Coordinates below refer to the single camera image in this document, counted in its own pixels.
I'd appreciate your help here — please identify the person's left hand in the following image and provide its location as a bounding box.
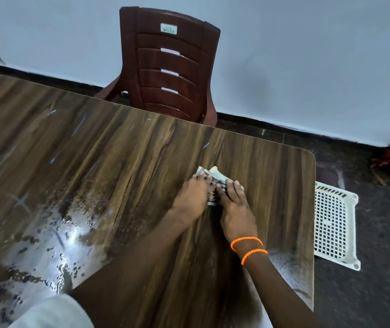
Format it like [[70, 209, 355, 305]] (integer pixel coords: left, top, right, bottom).
[[172, 172, 213, 223]]

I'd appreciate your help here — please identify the person's right hand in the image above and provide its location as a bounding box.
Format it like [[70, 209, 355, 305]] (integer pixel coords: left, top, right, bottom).
[[216, 180, 258, 243]]

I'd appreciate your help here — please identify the checkered cleaning cloth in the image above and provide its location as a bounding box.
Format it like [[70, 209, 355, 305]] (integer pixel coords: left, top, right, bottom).
[[194, 166, 245, 206]]

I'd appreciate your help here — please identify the person's left forearm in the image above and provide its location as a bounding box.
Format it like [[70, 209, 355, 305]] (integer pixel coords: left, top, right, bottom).
[[69, 215, 199, 328]]

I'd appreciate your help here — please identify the person's right forearm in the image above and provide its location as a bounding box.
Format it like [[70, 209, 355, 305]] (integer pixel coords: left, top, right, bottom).
[[233, 237, 322, 328]]

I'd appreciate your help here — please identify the white plastic basket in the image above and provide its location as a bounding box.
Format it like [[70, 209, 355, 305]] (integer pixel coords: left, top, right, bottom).
[[314, 181, 361, 271]]

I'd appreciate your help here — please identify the brown plastic chair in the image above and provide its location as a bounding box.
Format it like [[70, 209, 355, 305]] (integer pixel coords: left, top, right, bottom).
[[94, 6, 221, 128]]

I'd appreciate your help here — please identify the white sleeve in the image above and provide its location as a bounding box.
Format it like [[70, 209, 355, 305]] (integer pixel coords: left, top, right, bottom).
[[8, 294, 95, 328]]

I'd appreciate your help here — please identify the orange beaded bracelet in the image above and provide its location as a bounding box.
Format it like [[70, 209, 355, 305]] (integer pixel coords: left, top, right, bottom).
[[230, 236, 264, 252], [241, 249, 269, 266]]

